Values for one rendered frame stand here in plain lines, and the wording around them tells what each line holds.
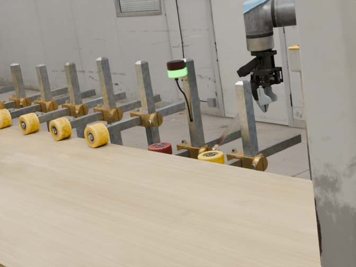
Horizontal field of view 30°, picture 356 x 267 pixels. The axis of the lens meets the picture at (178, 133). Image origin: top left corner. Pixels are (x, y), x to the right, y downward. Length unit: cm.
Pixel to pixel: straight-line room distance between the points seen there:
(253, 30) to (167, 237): 90
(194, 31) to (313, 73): 593
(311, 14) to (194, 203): 115
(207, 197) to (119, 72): 616
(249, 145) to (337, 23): 155
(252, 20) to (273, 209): 79
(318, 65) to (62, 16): 823
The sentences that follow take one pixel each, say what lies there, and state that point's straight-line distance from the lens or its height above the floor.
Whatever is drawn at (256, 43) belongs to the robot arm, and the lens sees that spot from 218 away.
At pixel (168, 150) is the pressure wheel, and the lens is 222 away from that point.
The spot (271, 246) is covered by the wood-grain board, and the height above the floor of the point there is 90.
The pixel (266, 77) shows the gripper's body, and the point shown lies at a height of 109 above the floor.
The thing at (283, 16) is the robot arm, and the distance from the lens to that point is 215.
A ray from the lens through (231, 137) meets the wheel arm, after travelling 245.
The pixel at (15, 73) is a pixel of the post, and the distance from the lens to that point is 327.
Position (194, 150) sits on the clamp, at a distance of 228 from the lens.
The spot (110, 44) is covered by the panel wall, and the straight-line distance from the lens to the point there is 787.
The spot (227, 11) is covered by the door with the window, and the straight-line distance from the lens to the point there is 610.
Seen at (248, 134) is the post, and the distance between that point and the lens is 208.
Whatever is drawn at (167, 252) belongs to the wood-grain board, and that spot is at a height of 90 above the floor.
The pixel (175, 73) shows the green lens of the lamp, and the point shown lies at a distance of 219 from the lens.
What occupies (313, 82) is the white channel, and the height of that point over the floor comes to 137.
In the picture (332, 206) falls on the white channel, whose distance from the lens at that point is 62.
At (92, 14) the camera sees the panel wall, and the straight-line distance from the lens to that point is 809.
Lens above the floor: 149
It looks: 14 degrees down
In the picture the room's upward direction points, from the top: 9 degrees counter-clockwise
